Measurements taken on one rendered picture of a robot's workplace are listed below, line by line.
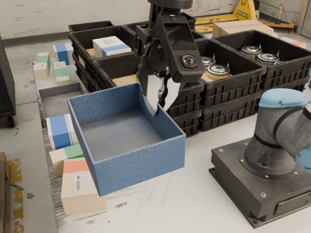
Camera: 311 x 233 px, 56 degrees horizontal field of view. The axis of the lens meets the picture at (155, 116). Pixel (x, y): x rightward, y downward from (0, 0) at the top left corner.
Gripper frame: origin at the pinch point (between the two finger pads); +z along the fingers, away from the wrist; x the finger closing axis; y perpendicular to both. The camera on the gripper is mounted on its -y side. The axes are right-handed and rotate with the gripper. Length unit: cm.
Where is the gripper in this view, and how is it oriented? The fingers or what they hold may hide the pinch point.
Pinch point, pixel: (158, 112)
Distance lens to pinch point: 54.4
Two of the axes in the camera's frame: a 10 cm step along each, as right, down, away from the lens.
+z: -1.3, 8.5, 5.2
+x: -9.3, 0.8, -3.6
